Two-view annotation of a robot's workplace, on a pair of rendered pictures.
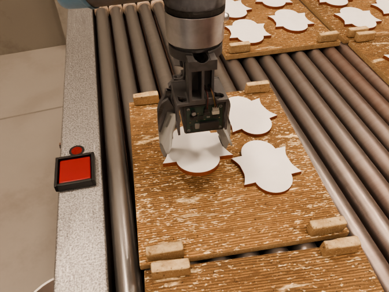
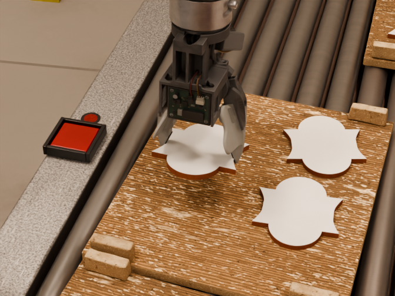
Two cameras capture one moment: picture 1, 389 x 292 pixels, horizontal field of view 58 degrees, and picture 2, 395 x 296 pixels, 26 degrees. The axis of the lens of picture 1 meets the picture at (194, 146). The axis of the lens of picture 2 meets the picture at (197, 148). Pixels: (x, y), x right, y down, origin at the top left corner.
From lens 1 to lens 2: 0.63 m
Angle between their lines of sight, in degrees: 21
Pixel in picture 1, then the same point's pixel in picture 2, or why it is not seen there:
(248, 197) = (249, 236)
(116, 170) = (120, 155)
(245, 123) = (313, 154)
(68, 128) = (95, 90)
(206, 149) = (211, 154)
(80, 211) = (57, 182)
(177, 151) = (177, 145)
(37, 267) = not seen: outside the picture
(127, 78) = not seen: hidden behind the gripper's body
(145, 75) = (232, 53)
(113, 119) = (153, 96)
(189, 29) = (181, 8)
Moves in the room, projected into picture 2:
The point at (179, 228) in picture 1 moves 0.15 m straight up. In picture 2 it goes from (146, 236) to (141, 151)
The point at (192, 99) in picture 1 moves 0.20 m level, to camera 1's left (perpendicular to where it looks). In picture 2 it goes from (176, 80) to (40, 37)
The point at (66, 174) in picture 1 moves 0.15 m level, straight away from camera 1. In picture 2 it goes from (63, 138) to (72, 82)
